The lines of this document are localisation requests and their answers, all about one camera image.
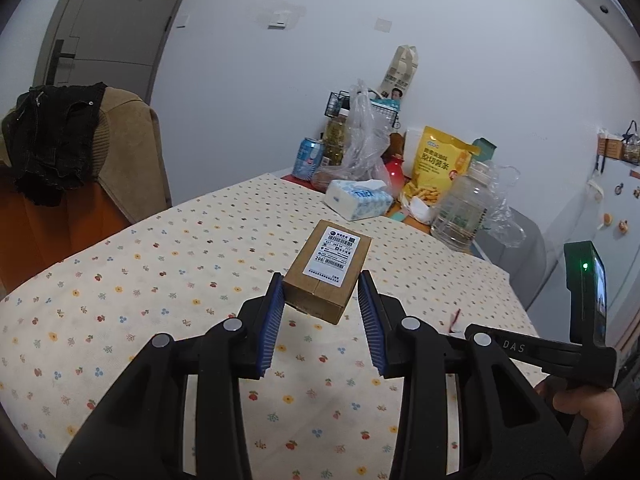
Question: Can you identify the jar with yellow contents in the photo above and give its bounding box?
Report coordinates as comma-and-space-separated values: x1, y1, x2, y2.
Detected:
324, 109, 351, 166

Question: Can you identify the grey door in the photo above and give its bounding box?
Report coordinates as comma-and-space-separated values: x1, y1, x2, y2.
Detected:
37, 0, 201, 116

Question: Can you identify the grey chair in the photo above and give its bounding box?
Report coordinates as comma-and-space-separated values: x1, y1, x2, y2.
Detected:
472, 210, 548, 311

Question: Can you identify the red round bottle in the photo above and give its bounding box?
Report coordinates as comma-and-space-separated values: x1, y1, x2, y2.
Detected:
382, 155, 406, 198

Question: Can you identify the orange chair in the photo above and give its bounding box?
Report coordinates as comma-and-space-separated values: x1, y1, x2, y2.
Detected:
0, 165, 126, 301

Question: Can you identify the clear plastic bottle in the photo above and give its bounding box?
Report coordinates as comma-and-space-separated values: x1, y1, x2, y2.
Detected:
431, 160, 493, 252

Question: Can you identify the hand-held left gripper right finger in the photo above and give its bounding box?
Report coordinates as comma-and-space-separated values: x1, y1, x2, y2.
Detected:
356, 270, 586, 480

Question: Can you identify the clear plastic bag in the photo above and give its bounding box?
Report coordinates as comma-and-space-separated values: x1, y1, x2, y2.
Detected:
312, 79, 393, 193

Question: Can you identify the crumpled clear plastic wrap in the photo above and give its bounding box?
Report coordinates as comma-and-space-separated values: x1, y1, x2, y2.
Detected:
480, 162, 526, 247

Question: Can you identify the black wire rack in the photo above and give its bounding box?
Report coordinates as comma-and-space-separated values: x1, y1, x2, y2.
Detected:
325, 90, 403, 128

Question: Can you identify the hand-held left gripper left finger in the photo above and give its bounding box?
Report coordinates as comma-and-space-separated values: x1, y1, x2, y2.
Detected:
56, 271, 287, 480

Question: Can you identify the white fridge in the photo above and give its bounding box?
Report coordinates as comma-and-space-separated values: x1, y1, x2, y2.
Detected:
582, 160, 640, 341

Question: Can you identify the blue soda can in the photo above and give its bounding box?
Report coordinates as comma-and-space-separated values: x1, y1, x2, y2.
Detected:
291, 136, 325, 181

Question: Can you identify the green box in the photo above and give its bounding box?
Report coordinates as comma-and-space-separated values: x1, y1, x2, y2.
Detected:
470, 137, 498, 161

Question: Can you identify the black denim garment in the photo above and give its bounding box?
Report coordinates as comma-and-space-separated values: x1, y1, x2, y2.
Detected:
2, 82, 108, 207

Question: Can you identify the yellow snack bag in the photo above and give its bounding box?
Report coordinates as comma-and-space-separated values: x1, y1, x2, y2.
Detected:
400, 126, 481, 211

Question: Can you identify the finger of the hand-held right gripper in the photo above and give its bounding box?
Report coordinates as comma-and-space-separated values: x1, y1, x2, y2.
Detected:
465, 324, 573, 377

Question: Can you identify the black door handle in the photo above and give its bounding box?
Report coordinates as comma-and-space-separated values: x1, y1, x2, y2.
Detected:
44, 40, 76, 86

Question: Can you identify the white paper pack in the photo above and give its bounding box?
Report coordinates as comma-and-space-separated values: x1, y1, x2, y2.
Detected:
402, 129, 426, 171

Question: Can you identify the person's right hand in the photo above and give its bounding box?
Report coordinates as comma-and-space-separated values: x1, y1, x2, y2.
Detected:
535, 377, 626, 461

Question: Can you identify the small brown cardboard box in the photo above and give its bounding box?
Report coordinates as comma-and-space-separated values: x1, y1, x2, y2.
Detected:
281, 220, 373, 325

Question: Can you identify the crumpled white napkin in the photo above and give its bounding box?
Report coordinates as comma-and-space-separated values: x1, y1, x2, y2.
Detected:
402, 195, 436, 223

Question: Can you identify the beige paper bag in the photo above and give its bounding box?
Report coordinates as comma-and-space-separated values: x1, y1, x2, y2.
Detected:
377, 45, 420, 98

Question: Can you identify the white blue tissue pack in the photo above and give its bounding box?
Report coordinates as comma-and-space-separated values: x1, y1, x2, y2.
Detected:
324, 179, 393, 222

